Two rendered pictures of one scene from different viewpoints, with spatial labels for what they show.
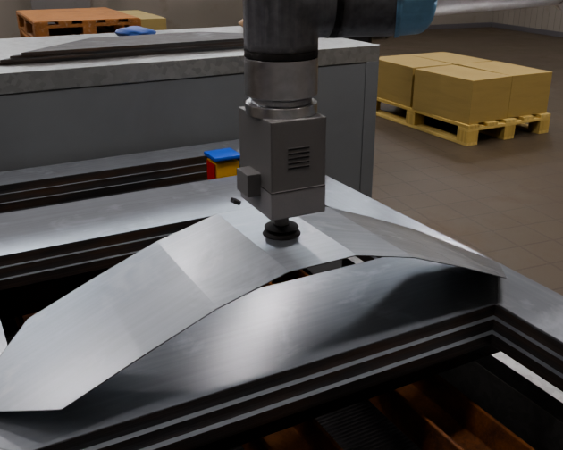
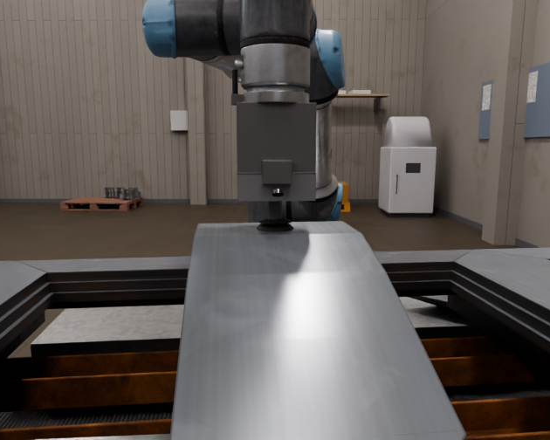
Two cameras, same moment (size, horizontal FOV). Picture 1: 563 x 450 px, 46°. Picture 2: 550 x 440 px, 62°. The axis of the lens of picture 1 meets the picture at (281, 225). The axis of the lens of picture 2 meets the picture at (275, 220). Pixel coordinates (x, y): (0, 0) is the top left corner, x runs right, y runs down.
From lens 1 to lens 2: 71 cm
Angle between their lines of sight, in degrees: 66
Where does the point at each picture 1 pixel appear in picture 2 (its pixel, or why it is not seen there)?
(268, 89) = (302, 72)
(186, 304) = (354, 285)
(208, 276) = (319, 264)
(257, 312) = not seen: hidden behind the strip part
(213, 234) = (235, 246)
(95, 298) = (238, 353)
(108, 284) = (222, 333)
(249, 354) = not seen: hidden behind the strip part
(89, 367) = (396, 386)
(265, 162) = (303, 145)
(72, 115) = not seen: outside the picture
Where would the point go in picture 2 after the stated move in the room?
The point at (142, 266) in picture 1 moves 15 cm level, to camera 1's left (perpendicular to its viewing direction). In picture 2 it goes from (228, 298) to (92, 384)
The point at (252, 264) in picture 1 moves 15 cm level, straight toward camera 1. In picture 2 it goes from (327, 243) to (487, 254)
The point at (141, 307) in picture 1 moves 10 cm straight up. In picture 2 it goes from (319, 316) to (321, 191)
